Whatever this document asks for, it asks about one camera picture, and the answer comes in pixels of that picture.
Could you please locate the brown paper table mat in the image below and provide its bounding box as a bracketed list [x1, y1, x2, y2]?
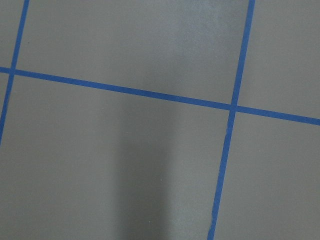
[0, 0, 320, 240]

